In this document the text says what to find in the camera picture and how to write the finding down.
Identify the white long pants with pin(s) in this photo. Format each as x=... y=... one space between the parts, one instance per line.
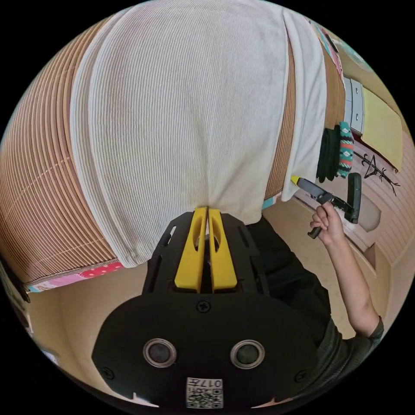
x=181 y=123

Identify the person's right forearm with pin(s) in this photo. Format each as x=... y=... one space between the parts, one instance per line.
x=351 y=285

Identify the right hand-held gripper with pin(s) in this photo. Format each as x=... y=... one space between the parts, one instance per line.
x=316 y=192

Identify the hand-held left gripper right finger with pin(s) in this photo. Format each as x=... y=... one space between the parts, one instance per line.
x=223 y=262

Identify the person's body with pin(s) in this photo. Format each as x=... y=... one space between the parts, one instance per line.
x=301 y=317

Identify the pile of clothes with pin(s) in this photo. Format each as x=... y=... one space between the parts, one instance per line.
x=334 y=152

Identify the grey drawer cabinet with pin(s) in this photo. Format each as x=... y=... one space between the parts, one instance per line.
x=355 y=107

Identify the person's right hand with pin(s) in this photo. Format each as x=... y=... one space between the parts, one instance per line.
x=329 y=223

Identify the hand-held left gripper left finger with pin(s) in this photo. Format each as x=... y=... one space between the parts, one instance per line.
x=189 y=259

